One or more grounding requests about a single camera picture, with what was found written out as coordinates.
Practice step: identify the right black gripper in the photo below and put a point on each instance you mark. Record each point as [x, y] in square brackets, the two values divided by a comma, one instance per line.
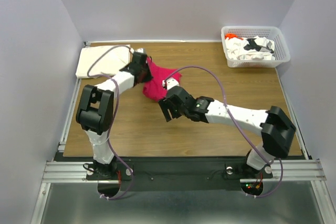
[165, 104]

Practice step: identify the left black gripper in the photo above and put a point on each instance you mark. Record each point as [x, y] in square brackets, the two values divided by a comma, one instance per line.
[148, 76]

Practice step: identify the pink t-shirt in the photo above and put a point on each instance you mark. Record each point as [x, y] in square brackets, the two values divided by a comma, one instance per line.
[154, 89]

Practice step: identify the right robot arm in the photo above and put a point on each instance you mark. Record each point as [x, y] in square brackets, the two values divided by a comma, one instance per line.
[273, 126]

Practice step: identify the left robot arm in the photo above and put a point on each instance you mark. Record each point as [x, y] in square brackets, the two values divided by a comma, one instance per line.
[96, 110]

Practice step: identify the folded white t-shirt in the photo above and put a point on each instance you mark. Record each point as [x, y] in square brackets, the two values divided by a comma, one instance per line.
[102, 59]

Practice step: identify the white crumpled shirt in basket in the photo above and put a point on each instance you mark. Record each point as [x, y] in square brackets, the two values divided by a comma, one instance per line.
[236, 51]

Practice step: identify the orange garment in basket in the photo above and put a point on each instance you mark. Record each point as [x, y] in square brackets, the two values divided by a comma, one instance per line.
[230, 36]

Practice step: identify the black white garment in basket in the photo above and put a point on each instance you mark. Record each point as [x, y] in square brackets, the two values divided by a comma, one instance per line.
[252, 45]

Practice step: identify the white plastic basket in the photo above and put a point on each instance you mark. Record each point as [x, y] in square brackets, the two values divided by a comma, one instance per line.
[281, 54]

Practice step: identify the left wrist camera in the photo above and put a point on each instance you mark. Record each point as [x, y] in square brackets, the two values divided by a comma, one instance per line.
[140, 50]

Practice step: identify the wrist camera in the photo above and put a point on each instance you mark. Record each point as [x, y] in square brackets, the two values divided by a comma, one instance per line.
[140, 50]
[170, 83]

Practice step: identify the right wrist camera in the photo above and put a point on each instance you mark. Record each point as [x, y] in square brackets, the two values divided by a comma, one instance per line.
[170, 83]

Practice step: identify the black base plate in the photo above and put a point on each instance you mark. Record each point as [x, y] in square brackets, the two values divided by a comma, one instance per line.
[182, 173]

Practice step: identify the aluminium frame rail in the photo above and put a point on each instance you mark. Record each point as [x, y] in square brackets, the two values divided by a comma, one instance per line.
[73, 172]

